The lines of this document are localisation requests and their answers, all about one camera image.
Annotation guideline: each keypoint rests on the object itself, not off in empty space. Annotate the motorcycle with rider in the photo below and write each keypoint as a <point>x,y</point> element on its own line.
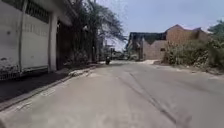
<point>107,60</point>

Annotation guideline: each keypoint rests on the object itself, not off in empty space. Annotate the grey concrete road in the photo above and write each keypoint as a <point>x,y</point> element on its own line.
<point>126,96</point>

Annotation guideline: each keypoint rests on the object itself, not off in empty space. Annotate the dark roofed building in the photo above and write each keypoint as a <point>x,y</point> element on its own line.
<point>140,41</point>

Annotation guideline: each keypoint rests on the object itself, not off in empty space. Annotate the row of trees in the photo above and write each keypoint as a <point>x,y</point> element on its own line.
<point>93,30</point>

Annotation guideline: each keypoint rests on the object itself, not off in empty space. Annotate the brown brick building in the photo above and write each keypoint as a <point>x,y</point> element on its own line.
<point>176,41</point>

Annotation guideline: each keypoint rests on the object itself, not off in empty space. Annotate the roadside bushes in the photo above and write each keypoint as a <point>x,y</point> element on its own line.
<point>196,53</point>

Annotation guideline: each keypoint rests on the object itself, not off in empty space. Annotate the white building with grille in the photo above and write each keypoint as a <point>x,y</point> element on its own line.
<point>30,40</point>

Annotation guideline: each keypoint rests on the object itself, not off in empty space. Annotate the dark roadside drain strip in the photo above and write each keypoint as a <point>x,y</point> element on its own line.
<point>26,85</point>

